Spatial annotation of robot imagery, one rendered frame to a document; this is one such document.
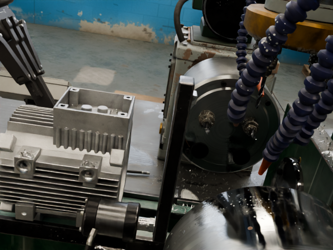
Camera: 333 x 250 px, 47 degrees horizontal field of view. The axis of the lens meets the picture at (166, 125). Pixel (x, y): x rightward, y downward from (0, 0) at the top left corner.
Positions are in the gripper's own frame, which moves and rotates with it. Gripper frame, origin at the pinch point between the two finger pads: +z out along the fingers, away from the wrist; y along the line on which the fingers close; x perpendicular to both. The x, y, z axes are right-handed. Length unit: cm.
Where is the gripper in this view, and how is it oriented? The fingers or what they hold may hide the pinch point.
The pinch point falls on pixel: (41, 95)
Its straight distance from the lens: 74.9
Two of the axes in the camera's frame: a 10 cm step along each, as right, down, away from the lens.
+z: 3.7, 8.5, 3.7
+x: -9.3, 3.2, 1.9
